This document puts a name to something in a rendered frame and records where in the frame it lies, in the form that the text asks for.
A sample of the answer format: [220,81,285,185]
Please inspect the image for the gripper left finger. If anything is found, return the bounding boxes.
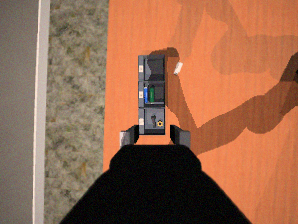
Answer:
[119,125,139,148]

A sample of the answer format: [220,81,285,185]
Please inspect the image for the dark grey rack of three bins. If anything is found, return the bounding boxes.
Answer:
[138,54,166,135]

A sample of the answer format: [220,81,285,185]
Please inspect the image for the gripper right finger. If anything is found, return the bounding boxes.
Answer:
[170,124,190,149]

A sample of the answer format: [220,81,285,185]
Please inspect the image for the grey usb stick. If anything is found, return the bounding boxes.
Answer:
[174,62,183,75]

